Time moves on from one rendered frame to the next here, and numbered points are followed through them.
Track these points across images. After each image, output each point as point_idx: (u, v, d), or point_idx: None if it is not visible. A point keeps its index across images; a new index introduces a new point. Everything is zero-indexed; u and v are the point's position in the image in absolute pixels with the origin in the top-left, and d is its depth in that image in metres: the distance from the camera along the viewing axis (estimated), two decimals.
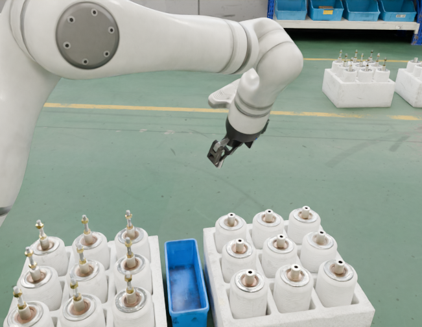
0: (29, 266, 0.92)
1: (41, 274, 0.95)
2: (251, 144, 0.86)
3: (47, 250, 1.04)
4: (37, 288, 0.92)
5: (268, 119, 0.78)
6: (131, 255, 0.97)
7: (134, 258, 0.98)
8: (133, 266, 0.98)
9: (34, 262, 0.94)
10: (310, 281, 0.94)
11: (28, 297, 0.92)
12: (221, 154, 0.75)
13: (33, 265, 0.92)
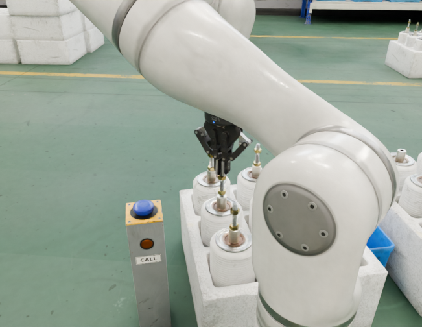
0: None
1: (224, 207, 0.84)
2: (224, 172, 0.80)
3: (216, 182, 0.94)
4: (206, 211, 0.84)
5: (247, 143, 0.73)
6: None
7: None
8: None
9: (224, 193, 0.83)
10: None
11: (201, 212, 0.87)
12: (201, 138, 0.79)
13: (219, 189, 0.83)
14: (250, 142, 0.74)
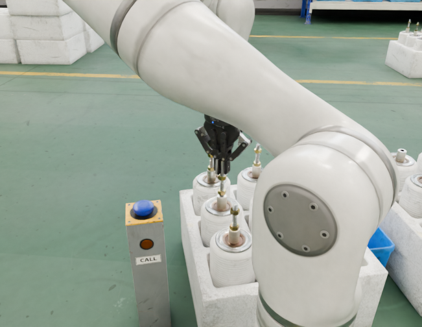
0: (218, 192, 0.83)
1: (224, 207, 0.84)
2: (224, 172, 0.80)
3: (216, 182, 0.94)
4: (206, 211, 0.84)
5: (246, 144, 0.73)
6: None
7: None
8: None
9: (223, 190, 0.84)
10: None
11: (201, 211, 0.87)
12: (201, 138, 0.79)
13: (223, 191, 0.83)
14: (249, 143, 0.74)
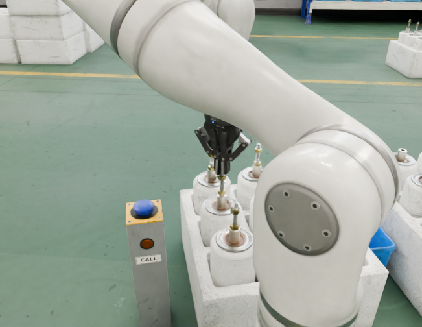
0: (225, 191, 0.83)
1: (219, 206, 0.84)
2: (224, 172, 0.80)
3: (217, 182, 0.94)
4: (207, 200, 0.87)
5: (246, 144, 0.73)
6: None
7: None
8: None
9: (217, 192, 0.84)
10: None
11: None
12: (201, 138, 0.79)
13: None
14: (249, 143, 0.74)
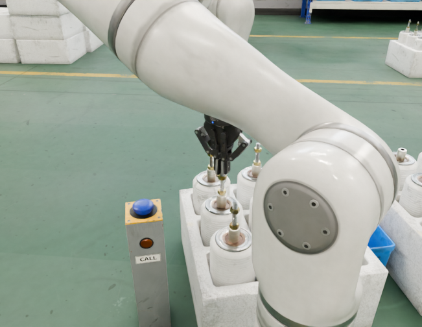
0: (218, 191, 0.83)
1: (217, 202, 0.86)
2: (224, 172, 0.80)
3: (216, 181, 0.94)
4: None
5: (246, 144, 0.73)
6: None
7: None
8: None
9: (223, 190, 0.84)
10: None
11: None
12: (201, 138, 0.79)
13: (222, 191, 0.83)
14: (249, 143, 0.74)
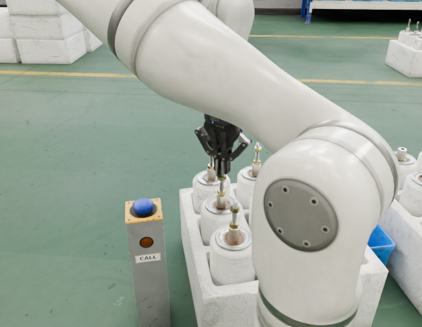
0: (224, 192, 0.83)
1: None
2: (224, 172, 0.80)
3: (216, 181, 0.94)
4: (237, 202, 0.86)
5: (246, 144, 0.73)
6: None
7: None
8: None
9: (217, 191, 0.84)
10: None
11: (241, 215, 0.85)
12: (201, 138, 0.79)
13: (223, 189, 0.83)
14: (249, 143, 0.74)
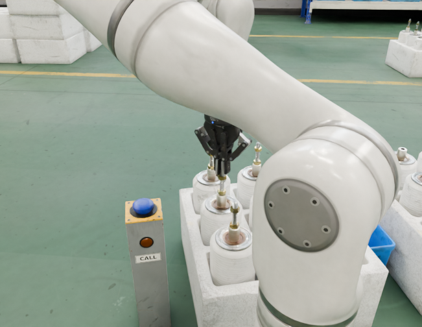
0: None
1: (225, 204, 0.85)
2: (224, 172, 0.80)
3: (216, 181, 0.94)
4: (214, 214, 0.82)
5: (246, 144, 0.73)
6: None
7: None
8: None
9: (222, 194, 0.83)
10: None
11: (204, 218, 0.84)
12: (201, 138, 0.79)
13: (219, 189, 0.84)
14: (249, 143, 0.74)
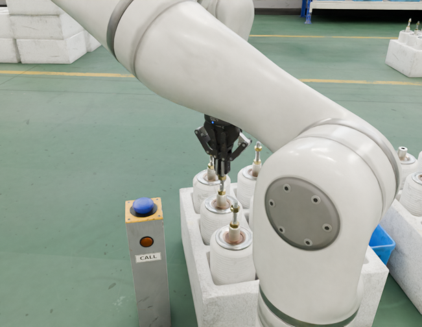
0: (223, 193, 0.83)
1: (216, 202, 0.85)
2: (224, 172, 0.80)
3: (216, 180, 0.94)
4: None
5: (246, 144, 0.73)
6: None
7: None
8: None
9: (218, 191, 0.84)
10: None
11: None
12: (201, 138, 0.79)
13: (223, 189, 0.83)
14: (249, 143, 0.74)
